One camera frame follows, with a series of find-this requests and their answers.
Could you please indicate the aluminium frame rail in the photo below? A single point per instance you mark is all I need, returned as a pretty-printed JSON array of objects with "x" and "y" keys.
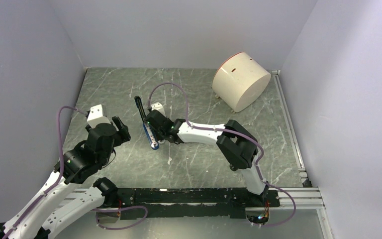
[{"x": 196, "y": 165}]

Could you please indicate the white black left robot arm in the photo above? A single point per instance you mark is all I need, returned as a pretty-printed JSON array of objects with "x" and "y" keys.
[{"x": 41, "y": 218}]

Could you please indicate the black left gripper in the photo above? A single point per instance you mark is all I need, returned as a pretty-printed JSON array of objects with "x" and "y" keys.
[{"x": 123, "y": 135}]

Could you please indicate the cream cylindrical container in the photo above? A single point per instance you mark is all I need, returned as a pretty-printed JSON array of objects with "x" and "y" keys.
[{"x": 239, "y": 81}]

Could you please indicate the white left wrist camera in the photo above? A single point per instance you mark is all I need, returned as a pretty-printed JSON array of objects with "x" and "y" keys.
[{"x": 97, "y": 115}]

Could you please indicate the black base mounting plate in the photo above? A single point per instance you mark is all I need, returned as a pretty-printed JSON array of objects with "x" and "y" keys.
[{"x": 189, "y": 202}]

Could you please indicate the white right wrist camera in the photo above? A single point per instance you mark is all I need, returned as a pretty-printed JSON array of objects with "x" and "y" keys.
[{"x": 158, "y": 107}]

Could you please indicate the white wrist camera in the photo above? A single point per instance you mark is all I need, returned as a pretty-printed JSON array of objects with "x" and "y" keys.
[
  {"x": 158, "y": 107},
  {"x": 97, "y": 115}
]

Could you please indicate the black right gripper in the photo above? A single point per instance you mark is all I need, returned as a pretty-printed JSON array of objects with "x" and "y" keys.
[{"x": 158, "y": 137}]

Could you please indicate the blue black stapler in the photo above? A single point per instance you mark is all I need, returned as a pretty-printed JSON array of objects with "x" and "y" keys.
[{"x": 154, "y": 144}]

